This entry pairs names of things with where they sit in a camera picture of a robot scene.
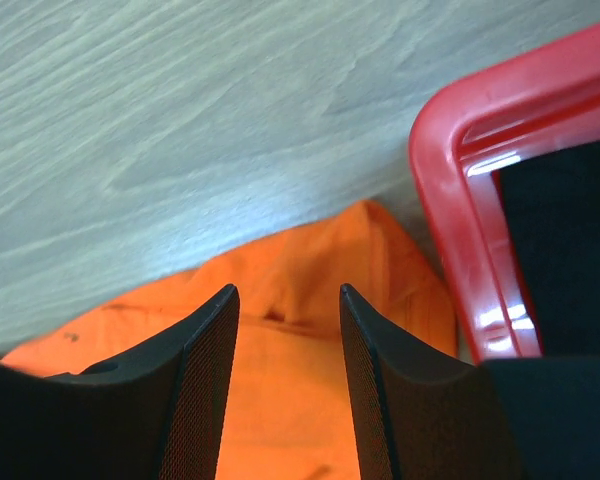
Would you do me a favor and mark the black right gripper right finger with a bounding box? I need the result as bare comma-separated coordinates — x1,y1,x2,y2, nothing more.
340,285,600,479

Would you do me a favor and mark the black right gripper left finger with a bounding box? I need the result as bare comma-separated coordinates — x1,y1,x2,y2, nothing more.
0,285,240,479

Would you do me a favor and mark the orange t-shirt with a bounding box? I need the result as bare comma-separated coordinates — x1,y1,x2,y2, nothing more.
4,200,458,479

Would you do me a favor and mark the black t-shirt in bin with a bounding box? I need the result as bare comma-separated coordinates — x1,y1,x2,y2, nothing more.
499,141,600,356

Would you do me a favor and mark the red plastic bin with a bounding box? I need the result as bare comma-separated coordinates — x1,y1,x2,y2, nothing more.
408,23,600,361

